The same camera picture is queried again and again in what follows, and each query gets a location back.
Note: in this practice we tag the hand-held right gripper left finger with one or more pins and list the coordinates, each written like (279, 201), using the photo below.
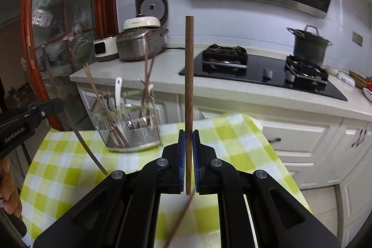
(182, 160)

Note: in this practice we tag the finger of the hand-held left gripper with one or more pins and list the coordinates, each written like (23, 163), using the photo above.
(43, 111)

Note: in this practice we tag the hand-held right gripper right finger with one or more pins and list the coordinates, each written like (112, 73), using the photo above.
(196, 160)

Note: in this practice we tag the person's left hand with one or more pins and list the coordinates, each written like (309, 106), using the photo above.
(11, 195)

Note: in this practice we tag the large white plastic spoon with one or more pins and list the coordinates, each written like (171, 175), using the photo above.
(118, 91)

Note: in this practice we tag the small white kitchen appliance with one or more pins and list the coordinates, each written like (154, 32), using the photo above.
(106, 49)

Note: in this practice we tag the red wooden glass door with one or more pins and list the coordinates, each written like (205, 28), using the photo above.
(26, 18)

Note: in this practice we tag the white base cabinet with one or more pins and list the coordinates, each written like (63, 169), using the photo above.
(305, 143)

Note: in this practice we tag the black glass gas hob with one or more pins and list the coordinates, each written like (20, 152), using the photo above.
(255, 65)

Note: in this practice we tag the silver rice cooker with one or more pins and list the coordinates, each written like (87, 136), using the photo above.
(142, 22)

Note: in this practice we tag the dark steel cooking pot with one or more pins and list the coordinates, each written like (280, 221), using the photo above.
(308, 50)

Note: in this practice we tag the small white bowl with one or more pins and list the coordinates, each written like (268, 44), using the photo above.
(333, 70)

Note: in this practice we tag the white plastic packet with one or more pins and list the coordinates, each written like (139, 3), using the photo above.
(346, 79)

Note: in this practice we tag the brown woven basket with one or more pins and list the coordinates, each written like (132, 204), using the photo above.
(359, 79)

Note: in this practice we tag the white plate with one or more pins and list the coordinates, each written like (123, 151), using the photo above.
(368, 95)

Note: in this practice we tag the beige wall socket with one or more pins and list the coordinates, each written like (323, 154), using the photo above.
(357, 38)

